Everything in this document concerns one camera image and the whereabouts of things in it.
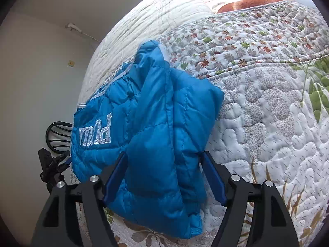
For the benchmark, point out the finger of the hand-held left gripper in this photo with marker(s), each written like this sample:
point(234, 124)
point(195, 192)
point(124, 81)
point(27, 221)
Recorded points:
point(63, 159)

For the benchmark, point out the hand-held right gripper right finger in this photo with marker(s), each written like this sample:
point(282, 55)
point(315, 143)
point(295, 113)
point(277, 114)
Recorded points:
point(214, 180)

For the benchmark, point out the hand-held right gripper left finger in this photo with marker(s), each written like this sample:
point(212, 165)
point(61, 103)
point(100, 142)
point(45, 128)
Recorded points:
point(114, 182)

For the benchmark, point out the blue puffer jacket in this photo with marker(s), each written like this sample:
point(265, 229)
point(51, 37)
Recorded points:
point(154, 123)

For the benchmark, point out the black metal chair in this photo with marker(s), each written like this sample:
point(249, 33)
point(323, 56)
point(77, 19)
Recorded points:
point(55, 136)

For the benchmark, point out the bed with floral quilt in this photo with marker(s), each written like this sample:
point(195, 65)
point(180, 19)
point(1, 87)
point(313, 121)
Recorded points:
point(257, 108)

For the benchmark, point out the orange cloth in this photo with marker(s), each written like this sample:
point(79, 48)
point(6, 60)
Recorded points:
point(252, 3)

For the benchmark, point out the yellowed wall switch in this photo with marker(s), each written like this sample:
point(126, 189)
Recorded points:
point(71, 63)

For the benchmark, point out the white wall-mounted handset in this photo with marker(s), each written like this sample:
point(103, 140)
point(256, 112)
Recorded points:
point(73, 27)

